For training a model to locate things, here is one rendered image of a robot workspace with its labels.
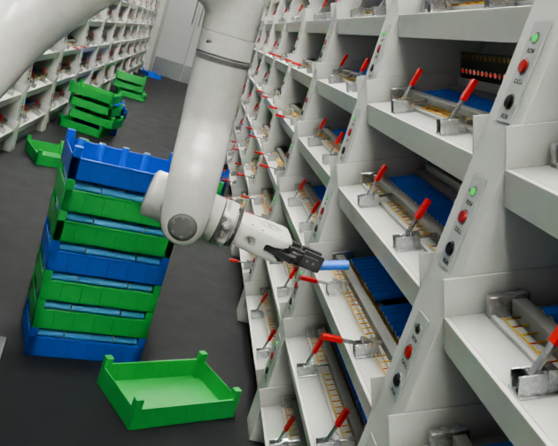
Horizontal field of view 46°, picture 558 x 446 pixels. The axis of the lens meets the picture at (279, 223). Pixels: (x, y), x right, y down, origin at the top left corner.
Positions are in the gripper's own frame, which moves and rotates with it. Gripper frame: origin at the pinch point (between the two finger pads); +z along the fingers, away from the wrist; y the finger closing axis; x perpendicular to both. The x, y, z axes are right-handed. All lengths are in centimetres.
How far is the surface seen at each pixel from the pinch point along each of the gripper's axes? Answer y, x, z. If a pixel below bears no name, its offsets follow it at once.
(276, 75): 239, -22, 8
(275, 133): 169, -1, 10
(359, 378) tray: -22.7, 8.7, 9.1
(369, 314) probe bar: -5.8, 3.7, 12.9
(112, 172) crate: 48, 12, -41
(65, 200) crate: 45, 22, -48
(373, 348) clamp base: -16.3, 5.5, 11.8
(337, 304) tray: 5.2, 7.7, 10.8
